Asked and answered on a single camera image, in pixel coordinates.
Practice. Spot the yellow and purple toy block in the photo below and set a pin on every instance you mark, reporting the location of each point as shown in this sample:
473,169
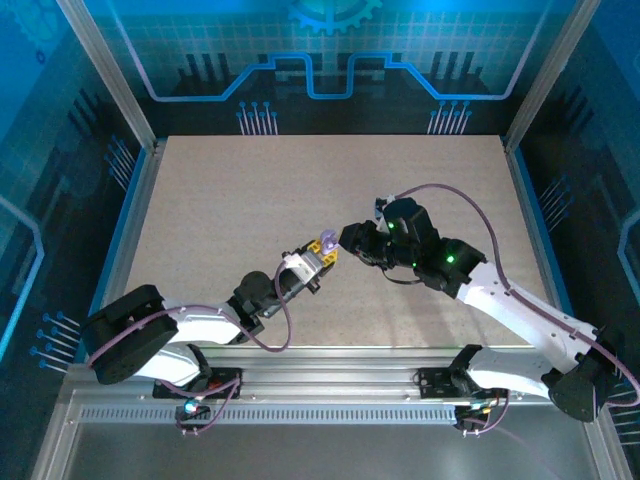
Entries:
327,241

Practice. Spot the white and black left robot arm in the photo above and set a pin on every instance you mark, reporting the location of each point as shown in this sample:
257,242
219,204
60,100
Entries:
200,325

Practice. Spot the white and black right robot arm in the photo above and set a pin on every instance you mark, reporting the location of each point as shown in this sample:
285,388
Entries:
525,315

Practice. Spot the grey metal tray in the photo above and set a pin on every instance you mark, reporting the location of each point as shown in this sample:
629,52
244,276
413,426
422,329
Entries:
325,450

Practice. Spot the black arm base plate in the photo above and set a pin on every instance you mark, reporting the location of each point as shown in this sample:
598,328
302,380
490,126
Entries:
225,385
432,382

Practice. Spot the long aluminium frame rail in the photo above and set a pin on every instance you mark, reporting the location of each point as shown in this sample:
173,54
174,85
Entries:
325,370

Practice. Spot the aluminium side frame rail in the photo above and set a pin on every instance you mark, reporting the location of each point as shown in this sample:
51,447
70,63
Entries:
539,250
129,250

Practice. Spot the aluminium frame post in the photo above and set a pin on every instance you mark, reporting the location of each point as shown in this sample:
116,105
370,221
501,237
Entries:
109,70
550,70

